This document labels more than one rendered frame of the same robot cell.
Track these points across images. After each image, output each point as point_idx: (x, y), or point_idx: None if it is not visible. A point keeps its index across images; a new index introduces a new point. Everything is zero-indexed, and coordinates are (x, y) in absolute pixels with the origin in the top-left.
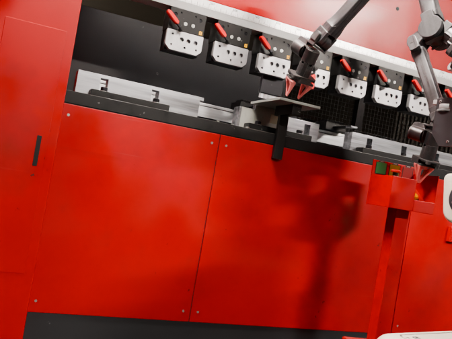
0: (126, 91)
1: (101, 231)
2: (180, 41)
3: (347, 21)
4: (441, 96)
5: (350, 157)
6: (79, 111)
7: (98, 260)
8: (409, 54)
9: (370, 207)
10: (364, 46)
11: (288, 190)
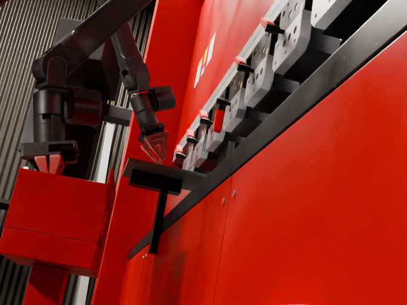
0: None
1: None
2: (185, 166)
3: (115, 44)
4: (79, 24)
5: (186, 207)
6: (127, 265)
7: None
8: None
9: (184, 296)
10: (271, 5)
11: (152, 295)
